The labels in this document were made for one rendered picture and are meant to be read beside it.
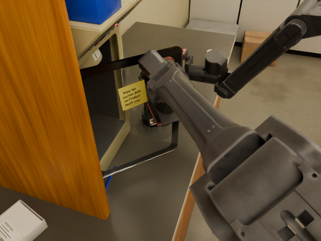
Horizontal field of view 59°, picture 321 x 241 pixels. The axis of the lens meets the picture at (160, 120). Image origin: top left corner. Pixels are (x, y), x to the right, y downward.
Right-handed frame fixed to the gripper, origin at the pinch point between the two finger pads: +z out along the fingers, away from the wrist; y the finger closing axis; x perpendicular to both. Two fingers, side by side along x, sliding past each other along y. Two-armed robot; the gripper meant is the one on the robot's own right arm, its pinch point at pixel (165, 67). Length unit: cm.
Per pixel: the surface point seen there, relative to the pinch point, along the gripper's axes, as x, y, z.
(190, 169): 22.3, -25.7, -16.4
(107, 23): 36.9, 31.3, 0.5
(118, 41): 11.4, 13.9, 11.9
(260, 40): -239, -95, -37
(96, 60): 23.2, 13.3, 13.4
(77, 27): 41, 31, 5
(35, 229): 60, -22, 19
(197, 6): -269, -76, 45
